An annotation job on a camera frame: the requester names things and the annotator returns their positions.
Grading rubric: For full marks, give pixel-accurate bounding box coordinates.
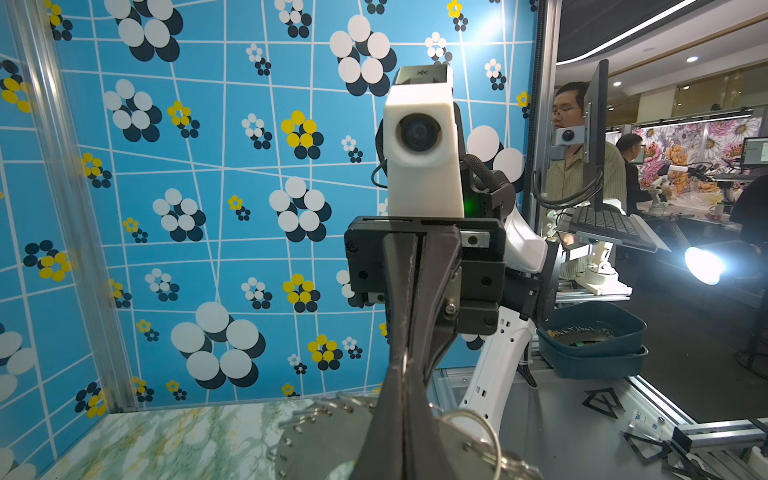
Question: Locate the black monitor on stand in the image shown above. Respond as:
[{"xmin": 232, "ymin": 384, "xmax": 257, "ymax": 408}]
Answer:
[{"xmin": 550, "ymin": 59, "xmax": 609, "ymax": 209}]

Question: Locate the dark teal bin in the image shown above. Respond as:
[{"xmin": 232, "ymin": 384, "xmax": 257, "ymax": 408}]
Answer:
[{"xmin": 537, "ymin": 301, "xmax": 649, "ymax": 380}]

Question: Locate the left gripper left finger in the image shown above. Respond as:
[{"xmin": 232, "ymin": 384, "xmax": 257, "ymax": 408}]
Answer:
[{"xmin": 351, "ymin": 377, "xmax": 407, "ymax": 480}]

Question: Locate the black keyboard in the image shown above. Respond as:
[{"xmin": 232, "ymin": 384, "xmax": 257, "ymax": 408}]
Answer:
[{"xmin": 557, "ymin": 205, "xmax": 670, "ymax": 253}]

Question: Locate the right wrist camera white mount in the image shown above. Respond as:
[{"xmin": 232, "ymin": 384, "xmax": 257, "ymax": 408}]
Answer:
[{"xmin": 382, "ymin": 64, "xmax": 464, "ymax": 218}]

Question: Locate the bright desk lamp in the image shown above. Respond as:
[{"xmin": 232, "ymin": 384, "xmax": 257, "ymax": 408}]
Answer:
[{"xmin": 684, "ymin": 240, "xmax": 767, "ymax": 286}]

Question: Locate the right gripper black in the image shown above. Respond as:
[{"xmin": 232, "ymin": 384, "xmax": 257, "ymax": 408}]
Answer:
[{"xmin": 344, "ymin": 216, "xmax": 506, "ymax": 390}]

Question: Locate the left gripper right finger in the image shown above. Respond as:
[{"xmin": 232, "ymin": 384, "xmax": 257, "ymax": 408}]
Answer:
[{"xmin": 407, "ymin": 372, "xmax": 457, "ymax": 480}]

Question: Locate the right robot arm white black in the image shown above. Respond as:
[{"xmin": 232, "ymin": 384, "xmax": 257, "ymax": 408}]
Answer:
[{"xmin": 345, "ymin": 98, "xmax": 558, "ymax": 432}]

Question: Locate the left corner aluminium post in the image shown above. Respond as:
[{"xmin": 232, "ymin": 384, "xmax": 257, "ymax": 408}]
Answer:
[{"xmin": 5, "ymin": 0, "xmax": 138, "ymax": 413}]

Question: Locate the seated man in shirt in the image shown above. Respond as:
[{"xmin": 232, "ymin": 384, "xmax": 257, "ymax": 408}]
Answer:
[{"xmin": 545, "ymin": 82, "xmax": 627, "ymax": 209}]

